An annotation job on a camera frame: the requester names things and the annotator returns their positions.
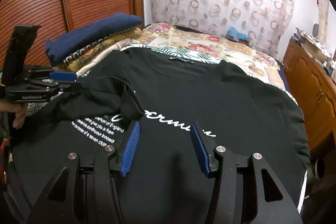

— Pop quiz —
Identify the black printed t-shirt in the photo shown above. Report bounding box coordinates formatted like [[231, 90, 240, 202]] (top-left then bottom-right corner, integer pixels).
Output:
[[9, 48, 310, 223]]

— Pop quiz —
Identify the person's left hand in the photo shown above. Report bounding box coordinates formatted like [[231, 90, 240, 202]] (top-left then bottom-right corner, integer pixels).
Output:
[[0, 99, 28, 129]]

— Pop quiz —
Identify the gold patterned folded cloth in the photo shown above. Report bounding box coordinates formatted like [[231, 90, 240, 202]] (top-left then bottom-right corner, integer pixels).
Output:
[[57, 28, 142, 72]]

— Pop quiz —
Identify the palm leaf bed sheet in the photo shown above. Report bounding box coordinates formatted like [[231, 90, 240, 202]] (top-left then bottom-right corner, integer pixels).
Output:
[[24, 44, 309, 214]]

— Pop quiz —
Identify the navy folded garment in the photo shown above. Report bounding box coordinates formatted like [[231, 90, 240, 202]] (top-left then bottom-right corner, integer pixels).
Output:
[[45, 12, 143, 67]]

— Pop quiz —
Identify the floral bed blanket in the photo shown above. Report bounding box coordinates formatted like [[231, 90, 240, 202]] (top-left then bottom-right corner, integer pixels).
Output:
[[139, 23, 289, 91]]

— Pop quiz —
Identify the cardboard box with blue cloth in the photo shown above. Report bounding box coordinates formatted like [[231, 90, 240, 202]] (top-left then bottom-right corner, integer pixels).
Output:
[[226, 26, 249, 45]]

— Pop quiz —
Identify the wooden sideboard cabinet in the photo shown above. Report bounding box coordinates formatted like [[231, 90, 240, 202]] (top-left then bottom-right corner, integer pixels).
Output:
[[282, 40, 335, 150]]

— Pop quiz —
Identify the open cardboard box with clutter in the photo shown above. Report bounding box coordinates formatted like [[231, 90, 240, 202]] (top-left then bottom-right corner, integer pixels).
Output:
[[296, 27, 332, 63]]

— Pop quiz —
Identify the small round desk fan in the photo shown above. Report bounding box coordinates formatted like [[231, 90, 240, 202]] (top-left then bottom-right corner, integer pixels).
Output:
[[311, 23, 319, 38]]

